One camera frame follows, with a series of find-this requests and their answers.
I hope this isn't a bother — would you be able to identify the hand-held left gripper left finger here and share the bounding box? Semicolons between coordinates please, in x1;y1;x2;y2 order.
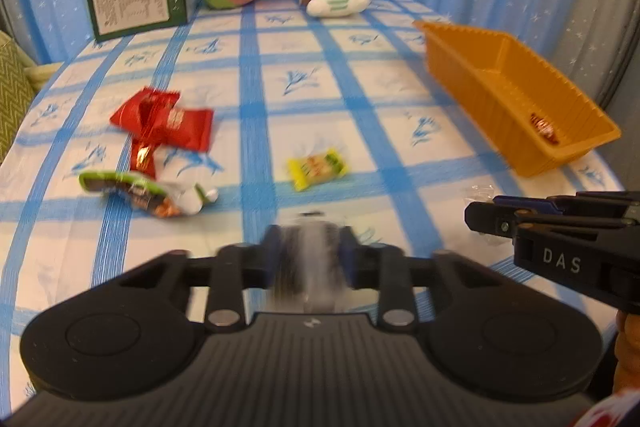
115;226;283;334

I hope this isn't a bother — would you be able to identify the grey curtain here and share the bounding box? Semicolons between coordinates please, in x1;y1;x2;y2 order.
0;0;47;66

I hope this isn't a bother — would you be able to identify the yellow green candy packet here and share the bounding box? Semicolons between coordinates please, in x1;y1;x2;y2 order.
287;148;349;192

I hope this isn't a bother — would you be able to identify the orange plastic basket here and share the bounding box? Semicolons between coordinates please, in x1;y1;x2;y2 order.
412;20;622;178

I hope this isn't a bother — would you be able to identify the person's right hand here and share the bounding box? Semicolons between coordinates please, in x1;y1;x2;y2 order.
615;310;640;397

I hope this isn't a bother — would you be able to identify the green white snack packet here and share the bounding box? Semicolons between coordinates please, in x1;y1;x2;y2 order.
78;171;219;219

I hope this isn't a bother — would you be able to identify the red wrapped candy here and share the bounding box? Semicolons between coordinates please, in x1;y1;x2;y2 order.
529;112;562;146

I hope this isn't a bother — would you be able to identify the red snack packet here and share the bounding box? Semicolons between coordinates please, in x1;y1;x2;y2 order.
167;107;216;153
109;88;182;134

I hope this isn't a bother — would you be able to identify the red gold twist candy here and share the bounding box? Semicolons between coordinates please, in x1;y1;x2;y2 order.
129;127;161;181

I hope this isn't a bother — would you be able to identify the red white patterned clothing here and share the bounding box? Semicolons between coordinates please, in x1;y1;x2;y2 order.
582;386;640;427

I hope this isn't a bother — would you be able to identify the clear plastic wrapper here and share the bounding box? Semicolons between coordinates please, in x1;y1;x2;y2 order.
461;183;502;208

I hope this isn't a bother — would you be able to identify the blue checkered tablecloth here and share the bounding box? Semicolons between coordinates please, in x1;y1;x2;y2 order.
0;0;633;410

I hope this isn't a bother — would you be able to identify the silver white snack packet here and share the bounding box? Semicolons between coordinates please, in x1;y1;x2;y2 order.
272;218;351;314

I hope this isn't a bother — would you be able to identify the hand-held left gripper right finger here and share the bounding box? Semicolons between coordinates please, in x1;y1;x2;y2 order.
339;228;504;334

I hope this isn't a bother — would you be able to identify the green zigzag cushion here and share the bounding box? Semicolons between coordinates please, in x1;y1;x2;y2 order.
0;30;37;164

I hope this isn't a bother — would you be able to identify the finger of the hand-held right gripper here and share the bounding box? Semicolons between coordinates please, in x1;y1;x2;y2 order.
492;191;640;216
464;201;632;238

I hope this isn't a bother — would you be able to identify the pale green sofa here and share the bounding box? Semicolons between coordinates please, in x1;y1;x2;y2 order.
25;61;66;90

